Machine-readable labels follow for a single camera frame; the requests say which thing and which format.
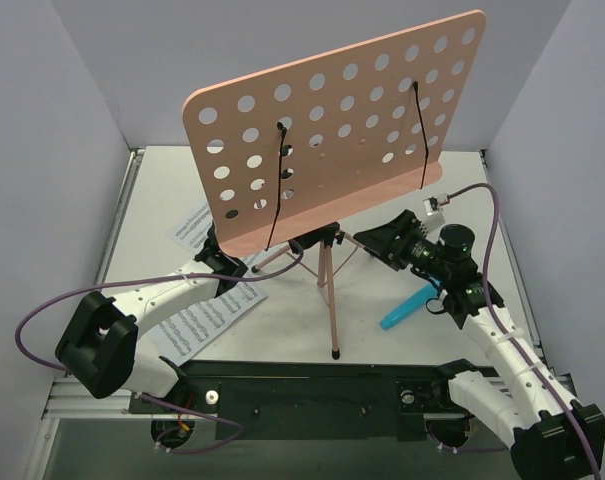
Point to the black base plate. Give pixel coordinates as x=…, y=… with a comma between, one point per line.
x=314, y=401

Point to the pink music stand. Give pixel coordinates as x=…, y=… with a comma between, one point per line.
x=289, y=149

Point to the sheet music page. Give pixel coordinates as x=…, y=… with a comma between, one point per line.
x=185, y=334
x=191, y=232

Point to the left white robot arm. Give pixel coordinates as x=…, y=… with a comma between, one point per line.
x=101, y=346

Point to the lower sheet music page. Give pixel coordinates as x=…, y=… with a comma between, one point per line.
x=185, y=334

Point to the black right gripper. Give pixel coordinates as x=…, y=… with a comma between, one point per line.
x=399, y=245

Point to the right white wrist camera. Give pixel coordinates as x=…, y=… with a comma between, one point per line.
x=434, y=208

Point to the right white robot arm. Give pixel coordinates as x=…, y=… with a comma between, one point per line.
x=549, y=433

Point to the upper sheet music page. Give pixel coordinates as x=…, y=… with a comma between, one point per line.
x=191, y=232

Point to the aluminium rail frame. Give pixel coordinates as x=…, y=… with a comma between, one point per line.
x=326, y=294

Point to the blue plastic tube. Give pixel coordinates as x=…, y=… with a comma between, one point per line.
x=407, y=308

